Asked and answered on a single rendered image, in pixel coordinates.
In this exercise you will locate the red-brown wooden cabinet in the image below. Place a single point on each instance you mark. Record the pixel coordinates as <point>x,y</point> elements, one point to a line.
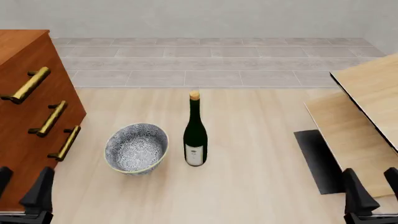
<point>18,130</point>

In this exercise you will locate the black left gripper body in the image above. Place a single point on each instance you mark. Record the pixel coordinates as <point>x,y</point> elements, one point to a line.
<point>21,219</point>

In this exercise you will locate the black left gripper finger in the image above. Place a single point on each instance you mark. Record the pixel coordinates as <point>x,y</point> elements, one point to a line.
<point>4,177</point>
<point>40,196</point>

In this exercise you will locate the blue white patterned bowl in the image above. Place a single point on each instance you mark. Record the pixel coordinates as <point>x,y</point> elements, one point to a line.
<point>136,149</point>

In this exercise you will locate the dark green wine bottle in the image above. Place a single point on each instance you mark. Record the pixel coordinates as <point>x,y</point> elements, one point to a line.
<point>195,135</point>

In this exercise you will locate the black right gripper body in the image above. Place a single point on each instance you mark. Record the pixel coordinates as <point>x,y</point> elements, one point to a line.
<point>373,220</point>

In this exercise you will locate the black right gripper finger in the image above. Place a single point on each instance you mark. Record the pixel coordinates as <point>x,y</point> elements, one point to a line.
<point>393,182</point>
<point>357,198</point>

